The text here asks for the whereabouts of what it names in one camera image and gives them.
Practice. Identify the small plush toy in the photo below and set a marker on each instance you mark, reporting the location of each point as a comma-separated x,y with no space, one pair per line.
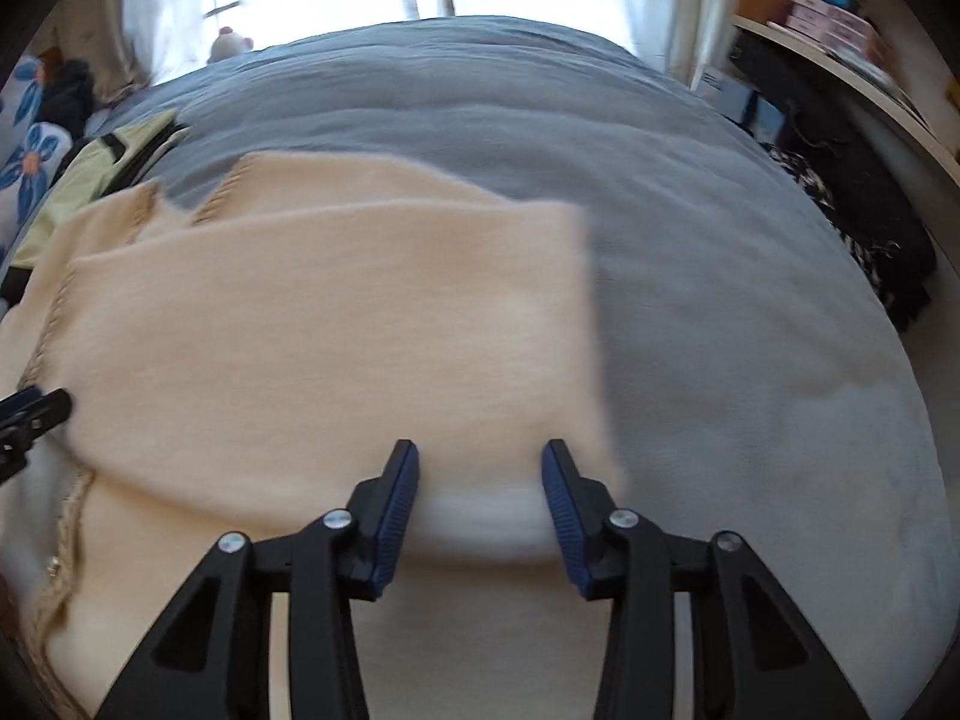
227,45

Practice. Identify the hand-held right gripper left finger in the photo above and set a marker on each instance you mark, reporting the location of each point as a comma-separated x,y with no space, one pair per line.
399,495

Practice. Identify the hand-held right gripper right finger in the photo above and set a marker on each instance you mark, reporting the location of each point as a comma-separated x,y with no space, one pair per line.
561,495

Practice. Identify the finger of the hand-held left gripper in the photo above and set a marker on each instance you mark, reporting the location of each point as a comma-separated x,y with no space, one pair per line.
34,412

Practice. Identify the grey bed blanket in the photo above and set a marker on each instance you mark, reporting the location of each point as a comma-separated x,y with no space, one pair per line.
675,202

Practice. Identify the black and white patterned cloth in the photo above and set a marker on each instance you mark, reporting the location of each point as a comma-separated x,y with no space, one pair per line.
870,210

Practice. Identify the stack of pink boxes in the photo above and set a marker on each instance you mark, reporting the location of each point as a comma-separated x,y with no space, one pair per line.
832,26

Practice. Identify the dark cloth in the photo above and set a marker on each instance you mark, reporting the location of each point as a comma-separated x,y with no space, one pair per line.
67,94

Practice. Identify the curved wooden shelf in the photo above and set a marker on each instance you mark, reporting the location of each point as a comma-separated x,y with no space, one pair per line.
862,82

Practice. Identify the green and black garment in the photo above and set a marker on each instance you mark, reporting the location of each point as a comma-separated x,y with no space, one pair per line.
97,157

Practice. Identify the blue and white storage boxes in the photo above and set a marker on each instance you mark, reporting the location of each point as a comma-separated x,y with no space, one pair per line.
739,101

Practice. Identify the blue floral pillow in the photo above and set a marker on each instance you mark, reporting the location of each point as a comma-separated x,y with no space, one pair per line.
30,157

